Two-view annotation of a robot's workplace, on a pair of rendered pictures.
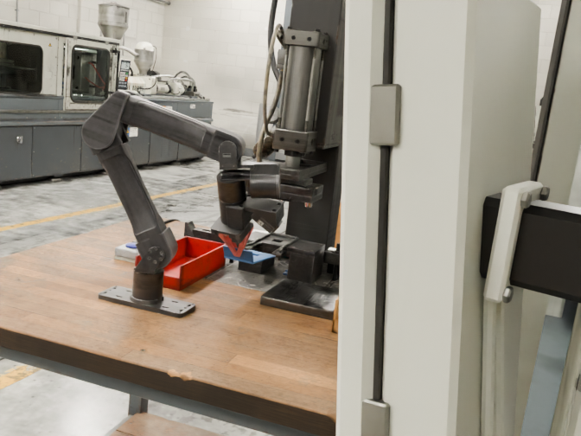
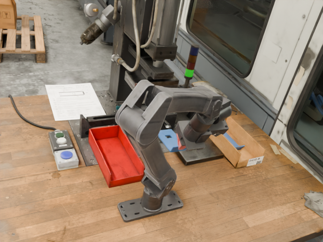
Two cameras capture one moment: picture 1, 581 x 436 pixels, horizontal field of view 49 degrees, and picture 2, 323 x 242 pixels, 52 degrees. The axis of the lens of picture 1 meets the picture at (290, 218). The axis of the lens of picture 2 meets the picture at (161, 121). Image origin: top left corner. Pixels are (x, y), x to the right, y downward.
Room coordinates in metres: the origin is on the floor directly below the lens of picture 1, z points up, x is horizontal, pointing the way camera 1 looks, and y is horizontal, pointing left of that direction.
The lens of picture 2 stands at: (0.80, 0.83, 1.68)
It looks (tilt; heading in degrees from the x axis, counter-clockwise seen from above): 33 degrees down; 312
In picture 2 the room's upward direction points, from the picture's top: 11 degrees clockwise
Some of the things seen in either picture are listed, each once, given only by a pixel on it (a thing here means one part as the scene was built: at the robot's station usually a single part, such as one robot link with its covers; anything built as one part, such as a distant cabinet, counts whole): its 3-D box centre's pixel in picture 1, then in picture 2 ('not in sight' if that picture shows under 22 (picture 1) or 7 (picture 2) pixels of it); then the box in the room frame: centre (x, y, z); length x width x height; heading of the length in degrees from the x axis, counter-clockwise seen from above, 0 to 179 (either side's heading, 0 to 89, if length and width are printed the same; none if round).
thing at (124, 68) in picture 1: (118, 73); not in sight; (8.01, 2.32, 1.27); 0.23 x 0.18 x 0.38; 70
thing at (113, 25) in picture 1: (140, 52); not in sight; (9.42, 2.44, 1.60); 2.54 x 0.84 x 1.26; 160
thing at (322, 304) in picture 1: (306, 298); (194, 147); (1.39, -0.06, 0.91); 0.17 x 0.16 x 0.02; 73
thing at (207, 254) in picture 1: (183, 261); (114, 153); (1.50, 0.25, 0.93); 0.25 x 0.12 x 0.06; 163
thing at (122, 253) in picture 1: (132, 257); (66, 162); (1.57, 0.39, 0.90); 0.07 x 0.07 x 0.06; 73
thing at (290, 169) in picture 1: (296, 147); (148, 47); (1.67, 0.00, 1.22); 0.26 x 0.18 x 0.30; 163
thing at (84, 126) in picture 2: (196, 239); (89, 125); (1.67, 0.25, 0.95); 0.06 x 0.03 x 0.09; 73
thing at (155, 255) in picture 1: (154, 255); (157, 180); (1.26, 0.27, 1.00); 0.09 x 0.06 x 0.06; 0
